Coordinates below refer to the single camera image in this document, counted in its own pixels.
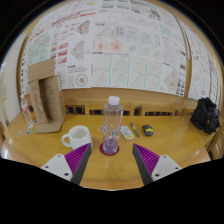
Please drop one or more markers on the small red-labelled water bottle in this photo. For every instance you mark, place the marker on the small red-labelled water bottle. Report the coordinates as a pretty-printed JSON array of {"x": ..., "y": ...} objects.
[{"x": 25, "y": 110}]

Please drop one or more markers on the clear white-capped drink bottle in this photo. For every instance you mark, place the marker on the clear white-capped drink bottle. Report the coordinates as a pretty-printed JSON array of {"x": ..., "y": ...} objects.
[{"x": 112, "y": 120}]

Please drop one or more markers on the open brown cardboard box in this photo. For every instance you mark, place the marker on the open brown cardboard box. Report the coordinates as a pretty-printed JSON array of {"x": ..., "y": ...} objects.
[{"x": 46, "y": 96}]

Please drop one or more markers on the oval sticker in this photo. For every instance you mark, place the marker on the oval sticker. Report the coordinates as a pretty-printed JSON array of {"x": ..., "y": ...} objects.
[{"x": 18, "y": 134}]

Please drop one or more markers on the white wall panel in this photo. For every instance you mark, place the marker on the white wall panel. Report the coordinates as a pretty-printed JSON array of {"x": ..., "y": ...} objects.
[{"x": 11, "y": 83}]

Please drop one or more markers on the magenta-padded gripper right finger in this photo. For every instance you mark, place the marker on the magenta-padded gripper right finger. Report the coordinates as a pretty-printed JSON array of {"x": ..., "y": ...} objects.
[{"x": 156, "y": 161}]

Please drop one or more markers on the group of wall posters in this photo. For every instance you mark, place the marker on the group of wall posters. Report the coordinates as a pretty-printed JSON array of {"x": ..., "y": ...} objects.
[{"x": 126, "y": 46}]

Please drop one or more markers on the black and yellow tape measure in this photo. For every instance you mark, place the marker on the black and yellow tape measure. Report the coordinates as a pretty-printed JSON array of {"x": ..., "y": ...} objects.
[{"x": 147, "y": 130}]

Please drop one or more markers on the white ceramic mug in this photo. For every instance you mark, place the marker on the white ceramic mug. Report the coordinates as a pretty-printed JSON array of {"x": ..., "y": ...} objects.
[{"x": 78, "y": 136}]

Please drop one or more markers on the small round sticker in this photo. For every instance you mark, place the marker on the small round sticker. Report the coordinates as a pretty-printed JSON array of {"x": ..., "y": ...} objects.
[{"x": 100, "y": 128}]

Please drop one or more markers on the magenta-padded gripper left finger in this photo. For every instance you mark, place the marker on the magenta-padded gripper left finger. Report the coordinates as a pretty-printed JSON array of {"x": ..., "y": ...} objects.
[{"x": 66, "y": 161}]

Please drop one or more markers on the black bag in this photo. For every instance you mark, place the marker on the black bag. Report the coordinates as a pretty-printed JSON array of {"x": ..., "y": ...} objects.
[{"x": 205, "y": 116}]

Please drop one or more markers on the dark pen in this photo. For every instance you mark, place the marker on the dark pen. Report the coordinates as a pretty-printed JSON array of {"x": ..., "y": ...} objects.
[{"x": 134, "y": 129}]

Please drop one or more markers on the white remote control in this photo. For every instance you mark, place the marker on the white remote control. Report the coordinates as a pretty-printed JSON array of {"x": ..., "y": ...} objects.
[{"x": 127, "y": 132}]

